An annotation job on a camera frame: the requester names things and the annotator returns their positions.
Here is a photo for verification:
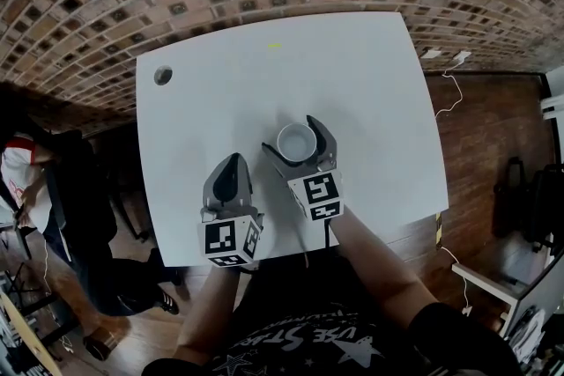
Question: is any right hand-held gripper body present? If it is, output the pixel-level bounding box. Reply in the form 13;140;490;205
276;144;345;223

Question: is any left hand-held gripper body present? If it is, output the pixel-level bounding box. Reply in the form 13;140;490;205
197;196;266;270

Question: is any white paper cup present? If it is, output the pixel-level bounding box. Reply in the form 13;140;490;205
276;122;319;165

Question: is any person's left forearm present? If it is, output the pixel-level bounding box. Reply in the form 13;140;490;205
174;262;253;366

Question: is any person's right forearm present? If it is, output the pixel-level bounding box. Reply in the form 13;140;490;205
327;203;440;334

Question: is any person's black star-print shirt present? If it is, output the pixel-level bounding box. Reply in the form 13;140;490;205
140;249;528;376

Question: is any white low shelf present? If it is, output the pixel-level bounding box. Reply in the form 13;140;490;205
450;262;530;338

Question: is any black chair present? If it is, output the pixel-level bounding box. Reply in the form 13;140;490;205
492;155;564;254

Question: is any round wooden table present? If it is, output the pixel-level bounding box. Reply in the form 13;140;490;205
0;290;53;376

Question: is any white cabinet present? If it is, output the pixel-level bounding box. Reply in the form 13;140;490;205
540;64;564;125

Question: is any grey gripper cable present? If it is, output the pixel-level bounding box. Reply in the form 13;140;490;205
295;226;311;268

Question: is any round table cable hole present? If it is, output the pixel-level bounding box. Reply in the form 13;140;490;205
153;64;174;87

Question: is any white charger cable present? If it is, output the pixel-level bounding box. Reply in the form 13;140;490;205
434;56;469;120

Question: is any white floor cable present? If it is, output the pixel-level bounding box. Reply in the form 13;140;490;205
439;245;474;317

